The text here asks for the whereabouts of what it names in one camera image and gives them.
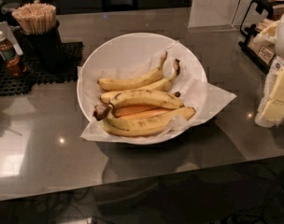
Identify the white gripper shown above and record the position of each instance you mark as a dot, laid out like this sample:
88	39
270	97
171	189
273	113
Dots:
271	110

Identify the single yellow banana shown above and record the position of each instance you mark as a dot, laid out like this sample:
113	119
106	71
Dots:
116	84

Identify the white bowl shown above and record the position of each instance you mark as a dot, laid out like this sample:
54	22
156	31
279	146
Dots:
123	52

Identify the front lower yellow banana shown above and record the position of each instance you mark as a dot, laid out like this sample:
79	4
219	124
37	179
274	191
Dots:
185	112

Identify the bottom yellow banana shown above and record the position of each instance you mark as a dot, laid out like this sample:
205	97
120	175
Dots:
129	132

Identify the spotted yellow banana bunch top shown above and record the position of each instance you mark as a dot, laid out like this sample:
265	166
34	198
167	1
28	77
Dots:
138	97

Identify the orange inner banana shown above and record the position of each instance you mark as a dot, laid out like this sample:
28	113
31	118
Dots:
139	111

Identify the black condiment rack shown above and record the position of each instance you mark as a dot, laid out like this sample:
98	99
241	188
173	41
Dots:
274	10

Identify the white paper liner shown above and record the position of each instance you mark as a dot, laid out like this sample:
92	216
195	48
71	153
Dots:
207	100

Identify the clear acrylic sign holder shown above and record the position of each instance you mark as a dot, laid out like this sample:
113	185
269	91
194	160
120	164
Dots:
210	13

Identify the black cup holder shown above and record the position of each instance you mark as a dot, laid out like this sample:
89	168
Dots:
48	49

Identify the wooden stir sticks bundle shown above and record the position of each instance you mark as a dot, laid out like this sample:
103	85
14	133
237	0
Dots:
35	18

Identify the small brown sauce bottle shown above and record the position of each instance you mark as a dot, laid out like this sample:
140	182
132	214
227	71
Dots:
13	62

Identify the black rubber mesh mat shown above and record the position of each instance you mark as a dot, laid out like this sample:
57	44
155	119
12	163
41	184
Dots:
38	75

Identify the dark lidded jar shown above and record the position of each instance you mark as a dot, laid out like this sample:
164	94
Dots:
6	10

